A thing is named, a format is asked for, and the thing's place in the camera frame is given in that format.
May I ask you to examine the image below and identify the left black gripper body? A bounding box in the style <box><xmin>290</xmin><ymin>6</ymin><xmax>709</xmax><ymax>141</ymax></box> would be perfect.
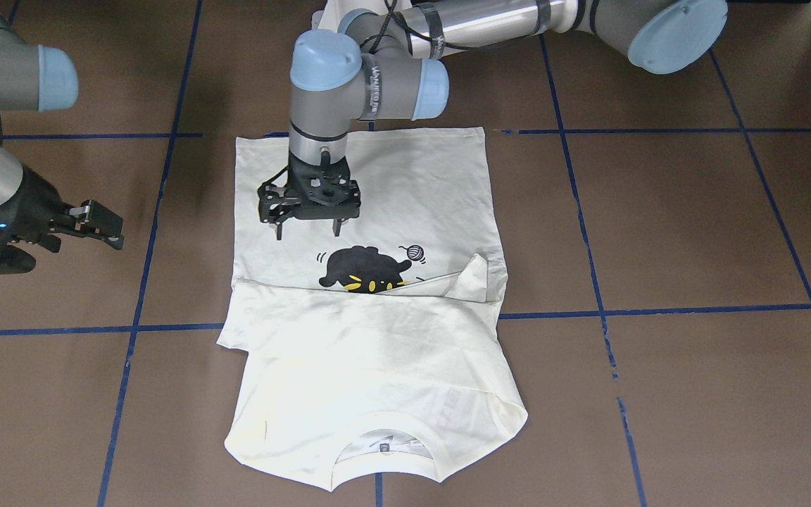
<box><xmin>258</xmin><ymin>155</ymin><xmax>361</xmax><ymax>224</ymax></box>

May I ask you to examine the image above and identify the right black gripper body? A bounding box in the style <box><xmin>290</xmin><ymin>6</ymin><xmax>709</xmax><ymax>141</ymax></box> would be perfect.
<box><xmin>0</xmin><ymin>166</ymin><xmax>74</xmax><ymax>251</ymax></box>

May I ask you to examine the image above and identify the cream long sleeve shirt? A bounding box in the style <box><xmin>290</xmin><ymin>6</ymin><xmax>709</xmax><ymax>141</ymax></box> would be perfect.
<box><xmin>217</xmin><ymin>127</ymin><xmax>528</xmax><ymax>491</ymax></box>

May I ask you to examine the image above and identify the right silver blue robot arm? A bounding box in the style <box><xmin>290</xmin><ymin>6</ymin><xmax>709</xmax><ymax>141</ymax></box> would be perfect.
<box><xmin>0</xmin><ymin>12</ymin><xmax>125</xmax><ymax>251</ymax></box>

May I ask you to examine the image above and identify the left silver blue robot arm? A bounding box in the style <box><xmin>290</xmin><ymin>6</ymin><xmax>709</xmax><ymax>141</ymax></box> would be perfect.
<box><xmin>258</xmin><ymin>1</ymin><xmax>728</xmax><ymax>239</ymax></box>

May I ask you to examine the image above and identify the white mounting pillar with base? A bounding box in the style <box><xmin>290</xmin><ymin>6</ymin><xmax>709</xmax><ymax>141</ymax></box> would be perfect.
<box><xmin>311</xmin><ymin>0</ymin><xmax>351</xmax><ymax>32</ymax></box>

